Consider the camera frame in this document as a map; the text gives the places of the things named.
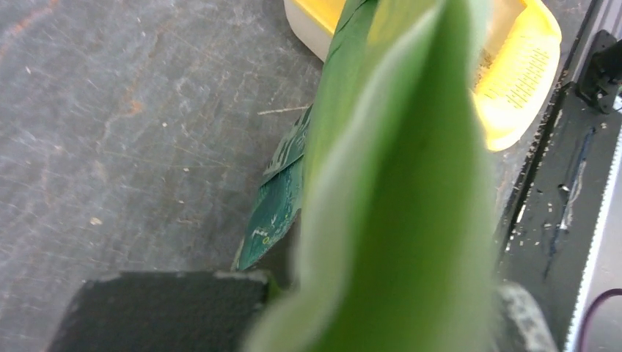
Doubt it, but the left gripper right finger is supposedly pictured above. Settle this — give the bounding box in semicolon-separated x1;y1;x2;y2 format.
491;282;558;352

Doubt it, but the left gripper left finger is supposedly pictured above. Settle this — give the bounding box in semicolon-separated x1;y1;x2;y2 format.
47;271;271;351

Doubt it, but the green litter bag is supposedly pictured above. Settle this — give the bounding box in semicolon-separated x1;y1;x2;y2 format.
242;1;495;351

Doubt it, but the yellow litter box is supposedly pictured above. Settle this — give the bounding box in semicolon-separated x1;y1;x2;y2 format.
283;0;563;153

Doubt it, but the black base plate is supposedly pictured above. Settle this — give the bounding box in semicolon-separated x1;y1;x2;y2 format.
499;63;594;351

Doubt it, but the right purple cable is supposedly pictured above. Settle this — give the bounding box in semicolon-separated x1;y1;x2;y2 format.
576;288;622;352

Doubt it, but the aluminium rail frame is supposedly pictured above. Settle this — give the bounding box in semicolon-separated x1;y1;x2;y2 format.
563;1;621;351

